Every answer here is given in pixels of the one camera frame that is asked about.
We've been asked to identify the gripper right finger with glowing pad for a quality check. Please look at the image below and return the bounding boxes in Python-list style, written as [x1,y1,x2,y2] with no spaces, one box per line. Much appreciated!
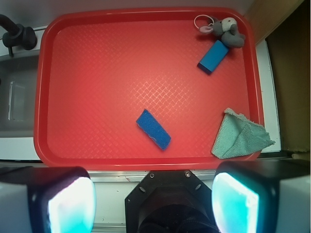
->
[212,160,311,233]

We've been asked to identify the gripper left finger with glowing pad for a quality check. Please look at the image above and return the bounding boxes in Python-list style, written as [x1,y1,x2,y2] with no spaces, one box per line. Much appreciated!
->
[0,166,96,233]

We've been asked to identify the teal microfiber cloth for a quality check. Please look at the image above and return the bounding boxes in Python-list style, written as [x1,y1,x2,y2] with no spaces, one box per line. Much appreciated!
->
[211,108,276,159]

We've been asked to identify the stainless steel sink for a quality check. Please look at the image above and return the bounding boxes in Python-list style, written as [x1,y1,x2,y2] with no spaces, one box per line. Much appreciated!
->
[0,55,38,138]

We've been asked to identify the blue sponge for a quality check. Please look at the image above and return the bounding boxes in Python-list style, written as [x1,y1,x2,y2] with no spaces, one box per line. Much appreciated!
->
[136,109,171,150]

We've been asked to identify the red plastic tray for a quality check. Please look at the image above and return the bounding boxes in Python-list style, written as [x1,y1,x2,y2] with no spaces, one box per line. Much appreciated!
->
[34,8,264,170]

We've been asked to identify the blue rectangular block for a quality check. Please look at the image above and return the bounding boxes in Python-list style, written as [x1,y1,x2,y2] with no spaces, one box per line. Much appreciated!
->
[197,40,229,74]

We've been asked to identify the grey plush mouse toy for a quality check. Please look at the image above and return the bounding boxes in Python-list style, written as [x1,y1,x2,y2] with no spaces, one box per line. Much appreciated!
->
[199,17,245,49]

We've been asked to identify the black octagonal mount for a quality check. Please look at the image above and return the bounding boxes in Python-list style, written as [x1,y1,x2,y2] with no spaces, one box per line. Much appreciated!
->
[124,170,219,233]

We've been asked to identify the white hair tie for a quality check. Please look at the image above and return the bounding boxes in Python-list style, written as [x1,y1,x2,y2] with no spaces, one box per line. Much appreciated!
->
[193,14,214,30]

